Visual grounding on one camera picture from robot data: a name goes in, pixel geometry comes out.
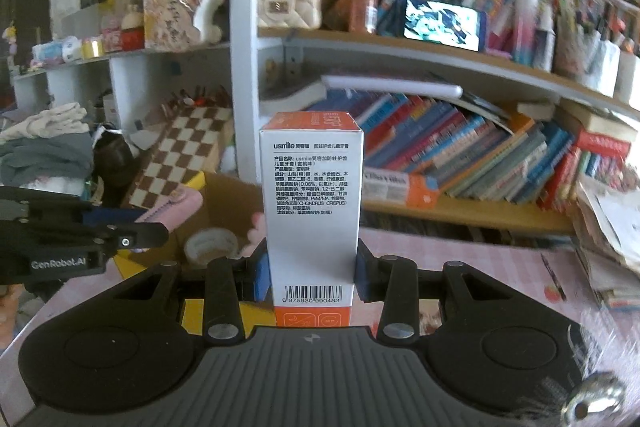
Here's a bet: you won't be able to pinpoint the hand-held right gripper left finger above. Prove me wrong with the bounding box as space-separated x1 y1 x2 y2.
107 239 273 342

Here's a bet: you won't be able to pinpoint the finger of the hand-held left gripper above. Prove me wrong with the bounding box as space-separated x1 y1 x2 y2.
82 207 148 225
105 222 171 254

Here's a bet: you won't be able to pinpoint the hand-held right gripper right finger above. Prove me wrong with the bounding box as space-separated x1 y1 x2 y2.
354 239 516 343

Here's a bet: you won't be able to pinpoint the clear tape roll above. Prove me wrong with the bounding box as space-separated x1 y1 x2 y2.
184 228 242 267

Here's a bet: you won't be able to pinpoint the white orange toothpaste box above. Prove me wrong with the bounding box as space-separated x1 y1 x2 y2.
259 111 363 329
364 167 443 210

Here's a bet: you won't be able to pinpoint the black bag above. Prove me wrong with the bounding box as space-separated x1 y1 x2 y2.
92 127 146 200

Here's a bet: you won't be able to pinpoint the grey cloth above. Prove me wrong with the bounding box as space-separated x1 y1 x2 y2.
0 134 95 180

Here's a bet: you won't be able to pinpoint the brown white chessboard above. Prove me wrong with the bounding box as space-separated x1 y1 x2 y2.
125 104 233 208

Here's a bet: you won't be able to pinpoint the beige cloth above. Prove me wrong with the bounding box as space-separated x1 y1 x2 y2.
0 102 95 144

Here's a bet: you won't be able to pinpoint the pink printed table mat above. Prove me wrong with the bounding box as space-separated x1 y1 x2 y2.
0 227 601 358

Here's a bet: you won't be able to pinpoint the white side shelf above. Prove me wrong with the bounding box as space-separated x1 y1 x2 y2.
12 42 233 132

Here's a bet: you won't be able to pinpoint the row of colourful books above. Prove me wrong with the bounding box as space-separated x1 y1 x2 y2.
305 87 576 202

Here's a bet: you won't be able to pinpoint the pack of tissue rolls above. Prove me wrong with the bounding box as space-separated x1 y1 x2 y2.
32 36 83 65

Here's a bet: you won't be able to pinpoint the pink gift box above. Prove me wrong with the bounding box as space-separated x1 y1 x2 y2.
100 14 123 52

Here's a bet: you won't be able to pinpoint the red white jar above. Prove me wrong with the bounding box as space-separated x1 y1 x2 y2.
121 4 146 50

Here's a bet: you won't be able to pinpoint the dark pen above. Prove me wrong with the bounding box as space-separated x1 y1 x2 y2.
540 252 569 303

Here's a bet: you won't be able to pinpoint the white bar lamp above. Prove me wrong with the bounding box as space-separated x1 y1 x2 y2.
320 74 463 100

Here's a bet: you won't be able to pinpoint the white wooden bookshelf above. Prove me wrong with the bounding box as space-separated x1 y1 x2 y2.
230 0 640 248

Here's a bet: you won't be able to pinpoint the white pink cartoon ornament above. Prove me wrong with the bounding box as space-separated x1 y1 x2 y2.
143 0 224 52

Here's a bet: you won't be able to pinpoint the stack of loose papers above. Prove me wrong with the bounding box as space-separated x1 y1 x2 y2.
570 174 640 310

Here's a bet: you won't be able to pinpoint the phone with lit screen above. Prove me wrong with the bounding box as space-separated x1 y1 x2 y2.
402 0 488 54

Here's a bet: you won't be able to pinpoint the red boxed book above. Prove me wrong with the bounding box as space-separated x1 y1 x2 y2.
540 127 630 214

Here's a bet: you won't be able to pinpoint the flat stacked books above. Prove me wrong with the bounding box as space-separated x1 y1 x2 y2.
517 99 628 142

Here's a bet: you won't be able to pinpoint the white slim bottle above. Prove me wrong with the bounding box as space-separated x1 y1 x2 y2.
537 2 557 74

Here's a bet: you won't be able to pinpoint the pastel gradient bottle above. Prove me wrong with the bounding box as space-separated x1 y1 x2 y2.
514 0 538 68

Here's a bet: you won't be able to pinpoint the white pen holder with pens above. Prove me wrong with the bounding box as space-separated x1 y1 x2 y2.
554 0 621 98

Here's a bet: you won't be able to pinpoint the white storage box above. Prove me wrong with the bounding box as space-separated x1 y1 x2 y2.
614 42 640 104

